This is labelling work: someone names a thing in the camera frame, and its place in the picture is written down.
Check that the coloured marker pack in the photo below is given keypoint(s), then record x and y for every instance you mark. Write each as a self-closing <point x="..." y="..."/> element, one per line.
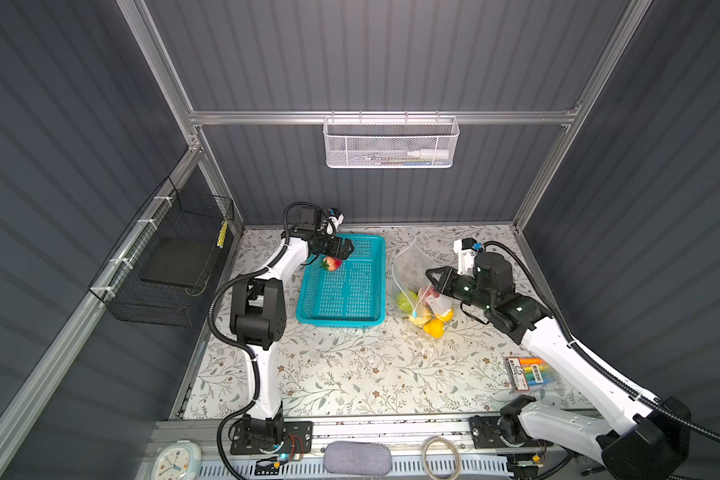
<point x="528" y="374"/>

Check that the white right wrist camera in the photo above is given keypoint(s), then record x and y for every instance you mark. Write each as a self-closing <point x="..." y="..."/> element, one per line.
<point x="466" y="250"/>

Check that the yellow toy lemon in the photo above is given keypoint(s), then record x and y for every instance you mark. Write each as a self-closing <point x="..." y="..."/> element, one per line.
<point x="447" y="316"/>

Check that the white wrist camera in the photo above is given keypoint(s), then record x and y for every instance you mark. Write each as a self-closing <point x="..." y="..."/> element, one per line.
<point x="334" y="218"/>
<point x="466" y="250"/>

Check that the white wire wall basket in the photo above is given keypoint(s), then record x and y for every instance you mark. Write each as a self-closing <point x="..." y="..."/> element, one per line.
<point x="382" y="142"/>

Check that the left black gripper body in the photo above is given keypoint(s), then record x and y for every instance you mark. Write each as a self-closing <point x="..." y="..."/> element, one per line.
<point x="329" y="247"/>

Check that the yellow toy pepper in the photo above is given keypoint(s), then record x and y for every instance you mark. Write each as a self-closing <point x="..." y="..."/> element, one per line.
<point x="435" y="328"/>

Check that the white tube in basket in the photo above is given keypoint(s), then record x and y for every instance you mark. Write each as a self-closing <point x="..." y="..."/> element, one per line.
<point x="430" y="154"/>

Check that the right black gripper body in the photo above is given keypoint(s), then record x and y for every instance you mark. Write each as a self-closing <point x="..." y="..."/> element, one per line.
<point x="462" y="287"/>

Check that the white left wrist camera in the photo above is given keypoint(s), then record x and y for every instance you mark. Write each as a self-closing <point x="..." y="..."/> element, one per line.
<point x="334" y="218"/>

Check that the grey fabric pouch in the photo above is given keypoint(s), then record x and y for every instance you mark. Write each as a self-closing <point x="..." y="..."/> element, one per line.
<point x="355" y="458"/>

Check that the green toy pear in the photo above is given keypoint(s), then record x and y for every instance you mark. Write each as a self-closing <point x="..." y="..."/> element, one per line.
<point x="407" y="301"/>

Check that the clear zip top bag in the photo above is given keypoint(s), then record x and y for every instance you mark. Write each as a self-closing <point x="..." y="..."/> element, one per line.
<point x="409" y="273"/>

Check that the teal plastic basket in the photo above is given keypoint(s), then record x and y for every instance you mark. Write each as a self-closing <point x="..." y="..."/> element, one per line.
<point x="351" y="296"/>

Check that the pale red toy strawberry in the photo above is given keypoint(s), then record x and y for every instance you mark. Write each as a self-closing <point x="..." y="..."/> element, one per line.
<point x="330" y="264"/>

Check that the black wire wall basket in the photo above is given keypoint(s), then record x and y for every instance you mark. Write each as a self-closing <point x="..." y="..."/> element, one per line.
<point x="164" y="270"/>

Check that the white analog clock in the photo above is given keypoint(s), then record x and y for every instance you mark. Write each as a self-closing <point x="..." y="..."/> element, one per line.
<point x="178" y="461"/>

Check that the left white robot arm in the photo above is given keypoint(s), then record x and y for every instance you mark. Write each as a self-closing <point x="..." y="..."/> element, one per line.
<point x="248" y="312"/>

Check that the yellow marker in basket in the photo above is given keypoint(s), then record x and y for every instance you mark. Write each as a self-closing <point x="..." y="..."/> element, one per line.
<point x="220" y="241"/>

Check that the pale yellow toy pear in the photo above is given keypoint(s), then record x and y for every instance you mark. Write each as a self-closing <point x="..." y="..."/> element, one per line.
<point x="420" y="317"/>

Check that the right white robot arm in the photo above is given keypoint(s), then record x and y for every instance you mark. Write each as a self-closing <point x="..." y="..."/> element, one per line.
<point x="636" y="435"/>

